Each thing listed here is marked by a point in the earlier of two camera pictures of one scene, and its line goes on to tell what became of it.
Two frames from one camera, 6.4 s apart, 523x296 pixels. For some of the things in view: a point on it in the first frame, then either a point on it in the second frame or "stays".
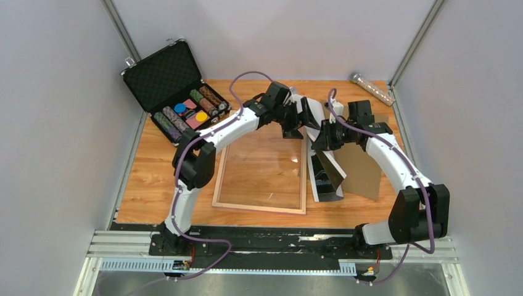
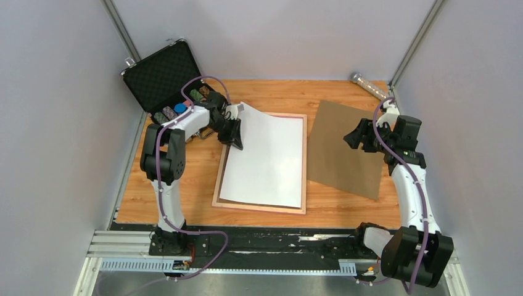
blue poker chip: [180, 108] stays
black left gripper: [306, 117] -> [234, 137]
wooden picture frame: [303, 187] stays
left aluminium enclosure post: [132, 56] stays
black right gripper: [326, 142] -> [365, 127]
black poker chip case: [168, 84] stays
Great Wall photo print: [325, 187] -> [267, 169]
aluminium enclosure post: [430, 17] stays
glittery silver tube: [356, 78] stays
